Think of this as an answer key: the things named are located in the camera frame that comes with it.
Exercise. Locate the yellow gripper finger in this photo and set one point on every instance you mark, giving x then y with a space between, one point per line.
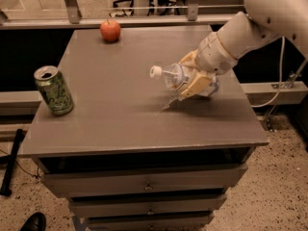
202 84
189 60

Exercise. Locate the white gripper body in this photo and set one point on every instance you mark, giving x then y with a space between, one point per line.
212 54

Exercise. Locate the clear plastic tea bottle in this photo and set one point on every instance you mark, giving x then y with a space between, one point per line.
176 76

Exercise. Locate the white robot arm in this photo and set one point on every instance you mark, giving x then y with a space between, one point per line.
262 22

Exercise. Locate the metal railing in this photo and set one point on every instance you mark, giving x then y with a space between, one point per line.
49 14

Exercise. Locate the red apple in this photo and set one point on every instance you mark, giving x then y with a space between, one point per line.
110 30

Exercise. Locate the black office chair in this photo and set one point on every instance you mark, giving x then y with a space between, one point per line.
128 8

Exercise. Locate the grey drawer cabinet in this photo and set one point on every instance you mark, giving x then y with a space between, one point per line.
128 159

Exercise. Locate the green soda can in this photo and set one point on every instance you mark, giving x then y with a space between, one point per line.
54 90

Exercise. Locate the black stand leg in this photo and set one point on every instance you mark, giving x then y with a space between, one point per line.
9 162

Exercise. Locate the black shoe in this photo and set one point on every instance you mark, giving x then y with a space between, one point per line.
36 222

